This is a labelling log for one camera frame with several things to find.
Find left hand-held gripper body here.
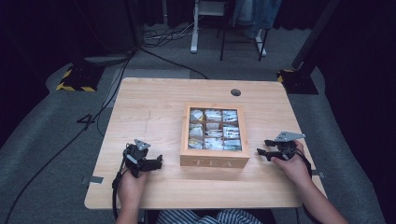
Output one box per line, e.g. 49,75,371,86
122,138,152,179

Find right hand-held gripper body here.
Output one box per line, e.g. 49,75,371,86
274,131,306,161

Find wooden tea box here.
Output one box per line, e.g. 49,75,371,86
179,103,251,170

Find person's right hand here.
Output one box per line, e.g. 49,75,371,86
270,140,314,188

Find person's left hand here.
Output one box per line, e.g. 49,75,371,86
117,167,150,209

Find assorted tea bag packets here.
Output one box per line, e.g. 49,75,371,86
189,107,243,151

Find black yellow striped stand base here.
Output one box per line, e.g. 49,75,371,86
276,67,319,95
55,63,106,93

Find person's striped clothing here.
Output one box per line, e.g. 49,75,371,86
155,208,264,224

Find black slanted stand pole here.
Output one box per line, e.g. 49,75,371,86
290,0,343,71

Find blue denim cloth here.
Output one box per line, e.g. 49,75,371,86
231,0,283,39

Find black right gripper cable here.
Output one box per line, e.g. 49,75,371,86
293,147,314,180

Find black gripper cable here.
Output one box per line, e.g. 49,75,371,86
111,150,129,220
293,147,314,180

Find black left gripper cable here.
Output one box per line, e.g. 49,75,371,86
111,150,129,220

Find long black floor cable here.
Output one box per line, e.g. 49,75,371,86
2,46,139,224

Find black metal stool frame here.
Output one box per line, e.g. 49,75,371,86
219,0,271,63

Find bundle of floor cables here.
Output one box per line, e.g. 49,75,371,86
140,22,195,49

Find white desk frame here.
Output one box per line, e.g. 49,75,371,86
190,0,268,58

